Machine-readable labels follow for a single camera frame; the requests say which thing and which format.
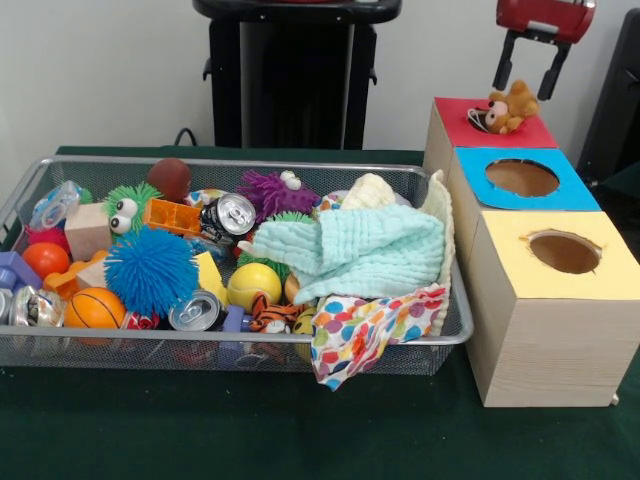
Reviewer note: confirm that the black upright panel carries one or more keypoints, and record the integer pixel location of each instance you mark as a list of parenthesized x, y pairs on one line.
[(615, 100)]

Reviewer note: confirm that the green spiky googly-eyed toy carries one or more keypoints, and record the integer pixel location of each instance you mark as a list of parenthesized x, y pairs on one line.
[(140, 195)]

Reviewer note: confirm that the purple spiky googly-eyed toy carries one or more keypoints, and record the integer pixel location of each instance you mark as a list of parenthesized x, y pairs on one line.
[(275, 195)]

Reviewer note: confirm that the tiger plush toy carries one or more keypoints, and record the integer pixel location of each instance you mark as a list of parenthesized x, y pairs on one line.
[(272, 312)]

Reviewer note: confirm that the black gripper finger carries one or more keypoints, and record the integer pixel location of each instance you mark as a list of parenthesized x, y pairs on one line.
[(507, 60), (553, 72)]

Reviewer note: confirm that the mint green muslin cloth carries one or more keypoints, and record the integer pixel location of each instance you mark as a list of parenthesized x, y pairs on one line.
[(370, 250)]

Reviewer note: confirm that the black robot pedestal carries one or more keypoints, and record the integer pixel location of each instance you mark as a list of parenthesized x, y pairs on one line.
[(300, 75)]

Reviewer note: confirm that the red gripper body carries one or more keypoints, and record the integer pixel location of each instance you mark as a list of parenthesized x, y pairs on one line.
[(545, 15)]

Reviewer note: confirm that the black soda can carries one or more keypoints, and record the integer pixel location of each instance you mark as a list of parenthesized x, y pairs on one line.
[(230, 215)]

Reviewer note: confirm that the blue spiky rubber ball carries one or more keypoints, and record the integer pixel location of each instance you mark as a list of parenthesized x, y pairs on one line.
[(150, 272)]

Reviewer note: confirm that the white polka dot cloth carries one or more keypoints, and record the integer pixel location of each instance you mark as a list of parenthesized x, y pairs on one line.
[(350, 335)]

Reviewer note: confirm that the brown plush monkey toy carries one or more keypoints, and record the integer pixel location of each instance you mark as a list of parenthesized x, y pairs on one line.
[(510, 112)]

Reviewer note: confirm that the yellow tennis ball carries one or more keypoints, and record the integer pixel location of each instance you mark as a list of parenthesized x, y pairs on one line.
[(252, 285)]

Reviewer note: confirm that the wooden box with three holes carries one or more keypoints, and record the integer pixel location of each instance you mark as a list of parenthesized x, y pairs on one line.
[(550, 350)]

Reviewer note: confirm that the dark green tablecloth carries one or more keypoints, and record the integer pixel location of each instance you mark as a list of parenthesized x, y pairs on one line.
[(625, 182), (250, 430)]

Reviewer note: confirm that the orange toy basketball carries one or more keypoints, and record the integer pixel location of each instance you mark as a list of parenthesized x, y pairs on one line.
[(92, 310)]

